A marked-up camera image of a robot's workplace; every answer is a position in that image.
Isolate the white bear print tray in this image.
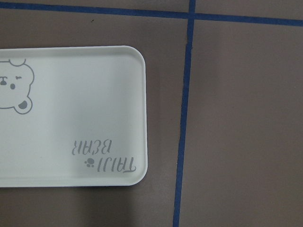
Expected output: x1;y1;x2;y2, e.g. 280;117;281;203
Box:
0;46;148;188

